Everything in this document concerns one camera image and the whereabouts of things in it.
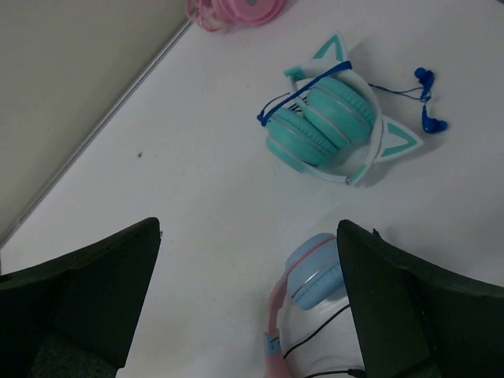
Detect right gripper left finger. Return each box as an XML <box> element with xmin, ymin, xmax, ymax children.
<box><xmin>1</xmin><ymin>217</ymin><xmax>161</xmax><ymax>377</ymax></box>

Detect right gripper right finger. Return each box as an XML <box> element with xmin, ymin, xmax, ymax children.
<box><xmin>337</xmin><ymin>220</ymin><xmax>503</xmax><ymax>377</ymax></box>

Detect black headphone cable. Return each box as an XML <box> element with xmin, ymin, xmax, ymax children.
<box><xmin>281</xmin><ymin>301</ymin><xmax>367</xmax><ymax>378</ymax></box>

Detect pink blue cat-ear headphones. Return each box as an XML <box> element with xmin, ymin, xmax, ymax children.
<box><xmin>263</xmin><ymin>232</ymin><xmax>350</xmax><ymax>377</ymax></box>

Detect teal white cat-ear headphones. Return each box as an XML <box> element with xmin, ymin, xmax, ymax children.
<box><xmin>257</xmin><ymin>32</ymin><xmax>423</xmax><ymax>186</ymax></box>

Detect pink round headphones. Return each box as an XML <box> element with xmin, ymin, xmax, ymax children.
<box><xmin>186</xmin><ymin>0</ymin><xmax>287</xmax><ymax>32</ymax></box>

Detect aluminium frame rail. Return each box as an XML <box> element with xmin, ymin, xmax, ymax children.
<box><xmin>1</xmin><ymin>19</ymin><xmax>191</xmax><ymax>247</ymax></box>

